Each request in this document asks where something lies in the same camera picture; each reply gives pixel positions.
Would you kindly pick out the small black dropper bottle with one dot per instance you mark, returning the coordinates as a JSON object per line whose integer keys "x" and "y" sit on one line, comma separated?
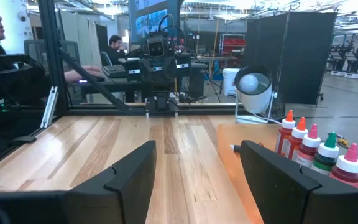
{"x": 236, "y": 148}

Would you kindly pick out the large red food coloring bottle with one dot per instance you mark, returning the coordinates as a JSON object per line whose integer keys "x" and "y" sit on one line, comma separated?
{"x": 346, "y": 169}

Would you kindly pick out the large wall display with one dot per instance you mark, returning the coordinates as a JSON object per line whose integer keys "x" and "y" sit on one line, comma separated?
{"x": 149, "y": 18}

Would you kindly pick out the black keyboard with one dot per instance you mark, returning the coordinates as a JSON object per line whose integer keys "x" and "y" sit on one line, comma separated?
{"x": 113, "y": 71}

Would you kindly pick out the dark office desk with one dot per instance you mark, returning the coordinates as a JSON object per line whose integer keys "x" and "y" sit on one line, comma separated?
{"x": 117, "y": 85}

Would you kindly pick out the grey office chair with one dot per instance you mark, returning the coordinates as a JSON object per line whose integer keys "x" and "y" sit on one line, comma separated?
{"x": 34, "y": 49}

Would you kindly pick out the large orange food coloring bottle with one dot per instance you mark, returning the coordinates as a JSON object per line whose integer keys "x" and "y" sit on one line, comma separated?
{"x": 284, "y": 133}
{"x": 295, "y": 140}

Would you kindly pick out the white desk lamp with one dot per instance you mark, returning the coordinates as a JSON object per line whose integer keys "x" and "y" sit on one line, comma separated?
{"x": 255, "y": 90}

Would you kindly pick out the white-based robot workstation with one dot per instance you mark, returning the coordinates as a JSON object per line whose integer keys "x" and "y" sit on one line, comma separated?
{"x": 354, "y": 63}
{"x": 337, "y": 62}

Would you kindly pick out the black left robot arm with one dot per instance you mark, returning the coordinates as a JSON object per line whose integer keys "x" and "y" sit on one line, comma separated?
{"x": 160, "y": 93}

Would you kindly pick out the orange plastic tray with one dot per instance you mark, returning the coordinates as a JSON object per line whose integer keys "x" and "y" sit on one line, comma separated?
{"x": 232, "y": 137}

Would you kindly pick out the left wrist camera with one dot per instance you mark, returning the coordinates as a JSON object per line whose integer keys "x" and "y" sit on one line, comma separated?
{"x": 156, "y": 47}

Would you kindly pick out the silver frame bracket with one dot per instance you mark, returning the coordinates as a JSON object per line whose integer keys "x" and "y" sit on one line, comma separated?
{"x": 49, "y": 107}

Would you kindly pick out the white plastic bucket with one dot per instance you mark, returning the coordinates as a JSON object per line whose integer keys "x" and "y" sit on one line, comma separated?
{"x": 229, "y": 81}

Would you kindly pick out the person's hand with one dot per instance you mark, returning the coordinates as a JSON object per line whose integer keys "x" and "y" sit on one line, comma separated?
{"x": 82, "y": 73}

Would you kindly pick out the black machine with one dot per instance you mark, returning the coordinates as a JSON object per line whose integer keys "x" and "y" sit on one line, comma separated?
{"x": 14, "y": 77}

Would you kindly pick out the red storage shelf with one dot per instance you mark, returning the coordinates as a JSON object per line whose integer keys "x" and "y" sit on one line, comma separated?
{"x": 233, "y": 43}

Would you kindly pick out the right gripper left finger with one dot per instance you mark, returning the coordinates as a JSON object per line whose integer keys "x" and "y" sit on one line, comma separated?
{"x": 135, "y": 177}

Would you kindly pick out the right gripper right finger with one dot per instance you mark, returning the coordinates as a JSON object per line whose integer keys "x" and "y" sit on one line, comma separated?
{"x": 269, "y": 180}

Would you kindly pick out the black room divider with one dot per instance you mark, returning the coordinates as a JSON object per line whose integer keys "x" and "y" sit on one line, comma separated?
{"x": 303, "y": 56}

